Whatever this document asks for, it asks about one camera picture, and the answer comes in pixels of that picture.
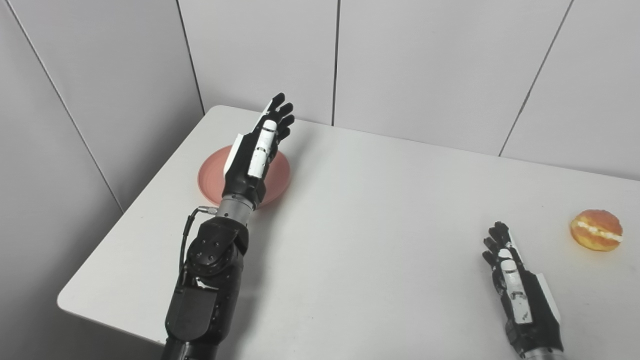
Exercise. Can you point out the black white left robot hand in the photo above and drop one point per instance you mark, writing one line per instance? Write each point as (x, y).
(245, 170)

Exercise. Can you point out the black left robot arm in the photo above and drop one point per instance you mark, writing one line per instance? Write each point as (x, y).
(210, 280)

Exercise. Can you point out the golden cream puff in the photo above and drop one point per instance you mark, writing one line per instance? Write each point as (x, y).
(597, 231)

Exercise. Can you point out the pink round plate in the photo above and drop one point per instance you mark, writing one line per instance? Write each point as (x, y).
(212, 175)

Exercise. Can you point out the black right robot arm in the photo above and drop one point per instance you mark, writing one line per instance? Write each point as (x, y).
(542, 355)

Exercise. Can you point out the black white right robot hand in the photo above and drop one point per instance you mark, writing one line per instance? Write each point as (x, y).
(532, 310)

